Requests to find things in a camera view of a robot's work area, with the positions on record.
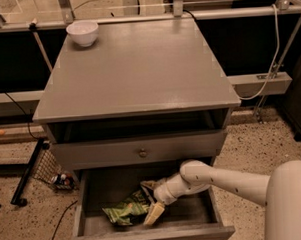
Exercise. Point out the green jalapeno chip bag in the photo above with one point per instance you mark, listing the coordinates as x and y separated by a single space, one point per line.
127 210

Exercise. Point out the round brass drawer knob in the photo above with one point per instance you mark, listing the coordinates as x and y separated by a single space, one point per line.
143 153

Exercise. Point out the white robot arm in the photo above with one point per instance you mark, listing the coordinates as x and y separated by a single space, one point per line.
279 193

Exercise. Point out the grey wooden drawer cabinet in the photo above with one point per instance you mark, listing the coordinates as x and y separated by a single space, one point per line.
137 80

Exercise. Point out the closed grey top drawer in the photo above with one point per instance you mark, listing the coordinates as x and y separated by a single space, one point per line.
125 151

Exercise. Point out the black metal floor bar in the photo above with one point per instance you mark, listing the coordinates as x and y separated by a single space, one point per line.
17 198

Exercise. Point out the wire mesh basket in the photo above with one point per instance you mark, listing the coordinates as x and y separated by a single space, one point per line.
46 167

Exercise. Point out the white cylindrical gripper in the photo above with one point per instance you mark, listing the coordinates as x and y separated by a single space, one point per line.
163 193

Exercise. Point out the grey metal rail frame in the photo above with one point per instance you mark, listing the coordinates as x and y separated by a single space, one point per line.
244 37

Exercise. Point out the white ceramic bowl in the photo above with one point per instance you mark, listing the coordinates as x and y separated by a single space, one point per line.
83 33

